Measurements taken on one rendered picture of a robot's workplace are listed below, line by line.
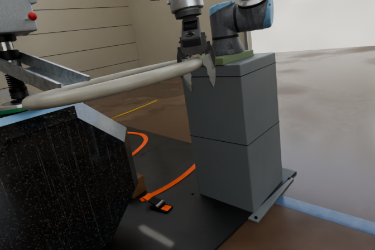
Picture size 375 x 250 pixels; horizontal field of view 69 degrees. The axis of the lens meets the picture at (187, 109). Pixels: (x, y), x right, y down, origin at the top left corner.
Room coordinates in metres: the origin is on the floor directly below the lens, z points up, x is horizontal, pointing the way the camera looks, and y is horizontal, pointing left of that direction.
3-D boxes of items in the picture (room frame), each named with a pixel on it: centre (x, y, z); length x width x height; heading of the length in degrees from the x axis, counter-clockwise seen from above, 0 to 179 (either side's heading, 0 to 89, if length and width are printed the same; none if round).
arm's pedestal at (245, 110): (1.58, -0.27, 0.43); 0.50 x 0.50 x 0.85; 46
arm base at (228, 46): (1.58, -0.27, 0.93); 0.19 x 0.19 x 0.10
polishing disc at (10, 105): (1.17, 0.70, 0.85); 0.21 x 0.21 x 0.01
